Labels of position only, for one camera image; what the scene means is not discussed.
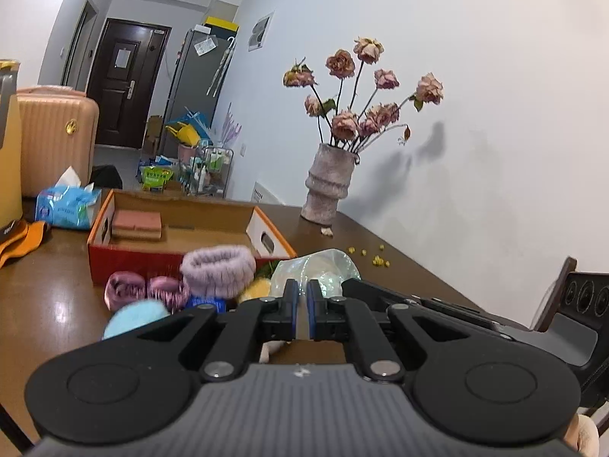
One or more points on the mauve pink scrunchie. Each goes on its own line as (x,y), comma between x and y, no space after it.
(121,290)
(166,290)

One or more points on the scattered yellow crumbs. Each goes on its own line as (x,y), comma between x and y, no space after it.
(379,261)

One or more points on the orange cardboard box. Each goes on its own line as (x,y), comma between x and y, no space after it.
(200,243)

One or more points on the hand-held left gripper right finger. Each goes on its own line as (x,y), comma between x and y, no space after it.
(314,304)

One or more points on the white wall socket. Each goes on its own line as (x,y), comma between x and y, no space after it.
(242,149)

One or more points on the open cardboard box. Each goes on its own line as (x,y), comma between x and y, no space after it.
(153,135)

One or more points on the pink bucket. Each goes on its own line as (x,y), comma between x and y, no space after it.
(186,153)

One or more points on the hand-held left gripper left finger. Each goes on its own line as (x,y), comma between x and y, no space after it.
(292,297)

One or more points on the small brown cardboard box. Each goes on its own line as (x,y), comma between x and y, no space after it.
(173,185)

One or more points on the mauve ribbed vase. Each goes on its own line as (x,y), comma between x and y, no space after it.
(328,185)

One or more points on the small blue packet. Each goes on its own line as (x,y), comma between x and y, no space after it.
(204,303)

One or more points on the yellow and black box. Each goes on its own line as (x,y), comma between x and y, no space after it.
(221,23)

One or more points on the purple fuzzy headband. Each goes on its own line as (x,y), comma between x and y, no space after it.
(214,276)

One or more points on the white hanging umbrella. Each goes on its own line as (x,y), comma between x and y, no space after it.
(223,64)

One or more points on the blue and yellow bag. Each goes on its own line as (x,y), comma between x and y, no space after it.
(188,128)

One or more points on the white radiator panel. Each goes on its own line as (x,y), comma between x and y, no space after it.
(264,195)

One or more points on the paper sheet on refrigerator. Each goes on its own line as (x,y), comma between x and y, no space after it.
(204,46)

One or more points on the purple flower wall sticker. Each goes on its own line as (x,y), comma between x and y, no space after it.
(231,126)

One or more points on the black bag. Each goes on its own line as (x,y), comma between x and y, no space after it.
(105,177)

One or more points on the blue tissue pack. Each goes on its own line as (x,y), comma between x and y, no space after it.
(66,207)

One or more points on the pink hard-shell suitcase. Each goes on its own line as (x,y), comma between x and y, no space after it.
(52,143)

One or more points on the dark brown entrance door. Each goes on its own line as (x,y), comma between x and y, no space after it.
(119,104)

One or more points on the bunch of dried pink roses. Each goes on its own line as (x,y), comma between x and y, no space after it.
(345,123)

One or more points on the yellow and white plush toy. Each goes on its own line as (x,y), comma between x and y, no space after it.
(257,289)

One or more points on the pink sponge block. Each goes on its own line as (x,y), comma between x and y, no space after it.
(138,221)

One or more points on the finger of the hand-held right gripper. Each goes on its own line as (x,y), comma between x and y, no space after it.
(371,290)

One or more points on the green snack bag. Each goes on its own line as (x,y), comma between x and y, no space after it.
(156,178)

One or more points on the light blue fluffy ball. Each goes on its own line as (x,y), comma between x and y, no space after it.
(133,316)

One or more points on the yellow and grey appliance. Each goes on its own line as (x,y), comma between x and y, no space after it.
(9,166)

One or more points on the white translucent scrunchie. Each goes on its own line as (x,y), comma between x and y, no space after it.
(304,266)

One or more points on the dark wooden chair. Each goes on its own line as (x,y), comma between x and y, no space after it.
(585,290)

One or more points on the grey side door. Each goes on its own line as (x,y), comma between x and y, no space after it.
(78,47)

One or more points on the grey refrigerator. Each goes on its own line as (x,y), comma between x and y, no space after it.
(195,85)

